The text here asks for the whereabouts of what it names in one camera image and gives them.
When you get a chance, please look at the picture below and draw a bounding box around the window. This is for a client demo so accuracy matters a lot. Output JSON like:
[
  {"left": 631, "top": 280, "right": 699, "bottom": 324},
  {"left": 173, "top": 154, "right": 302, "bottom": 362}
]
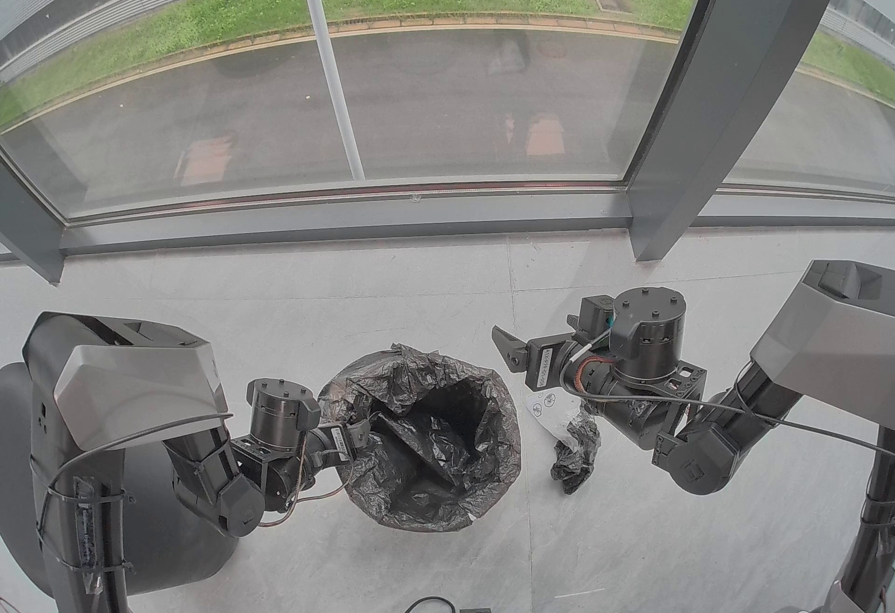
[{"left": 0, "top": 0, "right": 895, "bottom": 286}]

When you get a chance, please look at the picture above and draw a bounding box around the crumpled black plastic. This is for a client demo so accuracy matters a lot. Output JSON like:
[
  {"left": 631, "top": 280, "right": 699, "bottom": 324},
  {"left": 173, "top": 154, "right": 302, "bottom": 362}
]
[{"left": 550, "top": 411, "right": 602, "bottom": 495}]

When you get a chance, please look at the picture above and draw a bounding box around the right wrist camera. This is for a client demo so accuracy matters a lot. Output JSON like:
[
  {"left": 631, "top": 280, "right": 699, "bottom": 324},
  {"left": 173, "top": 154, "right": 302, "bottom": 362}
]
[{"left": 565, "top": 294, "right": 618, "bottom": 347}]

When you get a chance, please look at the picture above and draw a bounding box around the black plastic bag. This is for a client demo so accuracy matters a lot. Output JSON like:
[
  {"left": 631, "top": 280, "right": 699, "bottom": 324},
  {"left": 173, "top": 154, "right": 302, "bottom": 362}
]
[{"left": 317, "top": 343, "right": 523, "bottom": 533}]

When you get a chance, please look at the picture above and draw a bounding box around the clear printed wrapper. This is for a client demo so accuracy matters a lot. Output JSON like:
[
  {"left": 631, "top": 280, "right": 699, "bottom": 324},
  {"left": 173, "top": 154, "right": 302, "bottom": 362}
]
[{"left": 524, "top": 386, "right": 585, "bottom": 442}]

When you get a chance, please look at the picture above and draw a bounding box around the black cable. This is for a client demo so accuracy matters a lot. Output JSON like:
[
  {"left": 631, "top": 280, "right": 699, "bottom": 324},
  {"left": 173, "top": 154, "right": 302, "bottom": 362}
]
[
  {"left": 727, "top": 379, "right": 895, "bottom": 457},
  {"left": 31, "top": 412, "right": 235, "bottom": 513},
  {"left": 411, "top": 596, "right": 492, "bottom": 613}
]

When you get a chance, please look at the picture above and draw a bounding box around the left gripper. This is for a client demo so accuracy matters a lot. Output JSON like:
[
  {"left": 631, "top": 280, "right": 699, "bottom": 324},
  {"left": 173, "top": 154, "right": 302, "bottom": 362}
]
[{"left": 306, "top": 419, "right": 373, "bottom": 476}]

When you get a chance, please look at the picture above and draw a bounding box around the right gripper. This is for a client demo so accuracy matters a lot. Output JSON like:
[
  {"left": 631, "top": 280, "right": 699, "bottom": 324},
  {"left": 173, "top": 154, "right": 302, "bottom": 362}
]
[{"left": 491, "top": 325, "right": 618, "bottom": 400}]

